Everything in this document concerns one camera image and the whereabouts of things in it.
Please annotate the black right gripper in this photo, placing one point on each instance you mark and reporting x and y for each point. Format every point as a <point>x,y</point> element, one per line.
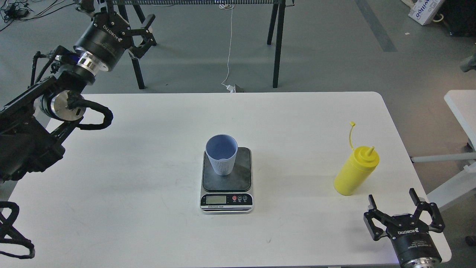
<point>410,237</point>

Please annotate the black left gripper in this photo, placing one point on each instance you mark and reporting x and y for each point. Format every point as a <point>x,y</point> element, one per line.
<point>104,39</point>

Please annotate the yellow squeeze bottle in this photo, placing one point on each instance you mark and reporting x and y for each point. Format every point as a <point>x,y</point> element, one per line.
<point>362,161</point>

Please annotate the blue plastic cup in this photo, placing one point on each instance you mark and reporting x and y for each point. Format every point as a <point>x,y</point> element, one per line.
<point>221,150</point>

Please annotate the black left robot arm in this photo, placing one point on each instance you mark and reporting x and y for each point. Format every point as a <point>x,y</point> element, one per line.
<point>36,123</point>

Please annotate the black digital kitchen scale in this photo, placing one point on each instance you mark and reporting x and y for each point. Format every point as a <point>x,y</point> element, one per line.
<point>228,194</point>

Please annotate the black trestle table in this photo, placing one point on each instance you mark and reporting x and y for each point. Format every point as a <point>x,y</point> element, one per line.
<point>202,48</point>

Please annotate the white cardboard box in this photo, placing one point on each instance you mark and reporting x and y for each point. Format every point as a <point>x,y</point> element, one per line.
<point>424,11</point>

